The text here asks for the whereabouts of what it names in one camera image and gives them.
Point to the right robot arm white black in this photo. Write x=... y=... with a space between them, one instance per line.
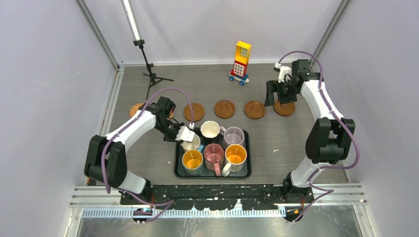
x=329 y=140

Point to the dark wooden coaster four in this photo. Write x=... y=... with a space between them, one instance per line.
x=224 y=109

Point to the pink patterned mug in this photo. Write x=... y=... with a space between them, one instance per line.
x=214 y=158

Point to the lilac textured mug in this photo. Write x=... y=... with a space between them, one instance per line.
x=231 y=136

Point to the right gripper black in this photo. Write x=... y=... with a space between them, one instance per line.
x=272 y=86

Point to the cream cup yellow handle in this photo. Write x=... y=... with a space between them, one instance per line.
x=194 y=145

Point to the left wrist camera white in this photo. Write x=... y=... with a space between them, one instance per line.
x=185 y=133

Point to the toy block tower on wheels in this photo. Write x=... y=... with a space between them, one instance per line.
x=241 y=61

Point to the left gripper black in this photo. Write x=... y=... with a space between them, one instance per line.
x=172 y=139

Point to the black serving tray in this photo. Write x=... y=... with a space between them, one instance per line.
x=245 y=173

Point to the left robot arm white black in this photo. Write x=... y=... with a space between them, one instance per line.
x=106 y=155

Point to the dark wooden coaster one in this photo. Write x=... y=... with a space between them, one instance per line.
x=197 y=111

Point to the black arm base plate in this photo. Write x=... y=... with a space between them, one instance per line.
x=218 y=197

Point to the dark wooden coaster two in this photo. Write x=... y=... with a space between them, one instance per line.
x=284 y=109

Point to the dark wooden coaster three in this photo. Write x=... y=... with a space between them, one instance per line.
x=254 y=109

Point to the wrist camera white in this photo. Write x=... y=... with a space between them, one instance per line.
x=185 y=133
x=285 y=72

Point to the blue mug yellow inside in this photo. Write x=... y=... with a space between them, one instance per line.
x=193 y=161

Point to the white cup black outside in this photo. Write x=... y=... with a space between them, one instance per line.
x=208 y=133

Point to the silver microphone on tripod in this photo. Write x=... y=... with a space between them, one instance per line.
x=139 y=42

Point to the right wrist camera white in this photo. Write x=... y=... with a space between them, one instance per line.
x=285 y=72

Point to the white mug orange inside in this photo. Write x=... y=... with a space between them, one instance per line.
x=235 y=158

